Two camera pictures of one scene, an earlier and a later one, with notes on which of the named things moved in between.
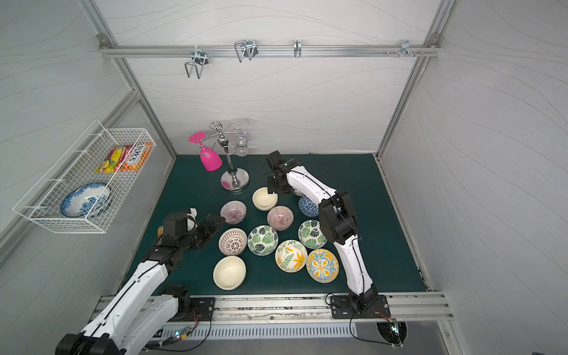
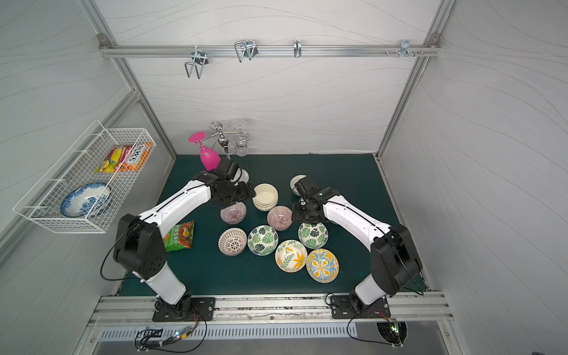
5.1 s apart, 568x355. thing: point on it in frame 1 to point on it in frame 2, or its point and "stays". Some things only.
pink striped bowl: [280, 217] stays
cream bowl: [229, 273] to [266, 197]
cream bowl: [263, 200] stays
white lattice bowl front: [232, 242] stays
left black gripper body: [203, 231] to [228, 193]
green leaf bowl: [262, 240] stays
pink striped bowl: [234, 211] stays
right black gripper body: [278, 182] to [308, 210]
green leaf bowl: [310, 234] stays
